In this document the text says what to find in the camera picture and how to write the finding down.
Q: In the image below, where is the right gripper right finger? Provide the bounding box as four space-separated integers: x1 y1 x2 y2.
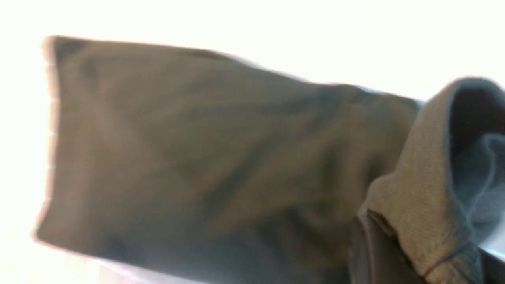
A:
480 248 505 284

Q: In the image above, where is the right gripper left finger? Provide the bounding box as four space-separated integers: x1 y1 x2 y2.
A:
348 215 424 284

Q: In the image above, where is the dark gray long-sleeved shirt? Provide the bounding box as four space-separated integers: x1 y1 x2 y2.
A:
36 35 504 284

